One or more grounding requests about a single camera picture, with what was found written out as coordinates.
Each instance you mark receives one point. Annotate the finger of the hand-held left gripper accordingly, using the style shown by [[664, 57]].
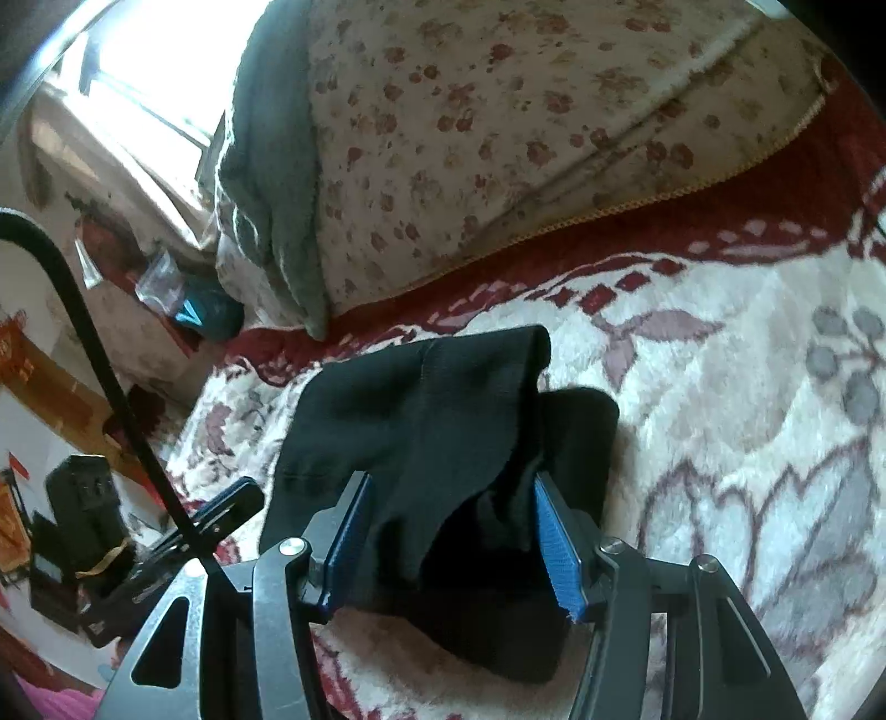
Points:
[[232, 502]]

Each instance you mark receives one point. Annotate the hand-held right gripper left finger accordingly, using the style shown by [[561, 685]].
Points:
[[346, 547]]

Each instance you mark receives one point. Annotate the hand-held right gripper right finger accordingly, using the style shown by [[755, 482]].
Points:
[[559, 547]]

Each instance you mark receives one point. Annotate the black pants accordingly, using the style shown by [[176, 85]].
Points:
[[429, 415]]

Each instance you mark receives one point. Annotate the teal object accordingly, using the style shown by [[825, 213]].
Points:
[[207, 315]]

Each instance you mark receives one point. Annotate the pink cloth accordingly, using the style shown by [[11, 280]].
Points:
[[62, 703]]

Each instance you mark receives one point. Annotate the red and white floral blanket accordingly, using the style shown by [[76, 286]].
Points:
[[727, 415]]

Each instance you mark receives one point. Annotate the clear plastic bag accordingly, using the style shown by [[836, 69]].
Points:
[[160, 284]]

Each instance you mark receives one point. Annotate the grey blanket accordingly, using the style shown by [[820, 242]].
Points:
[[277, 173]]

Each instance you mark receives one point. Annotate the floral cream pillow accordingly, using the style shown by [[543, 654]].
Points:
[[519, 138]]

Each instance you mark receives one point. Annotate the window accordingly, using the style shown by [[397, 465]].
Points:
[[152, 62]]

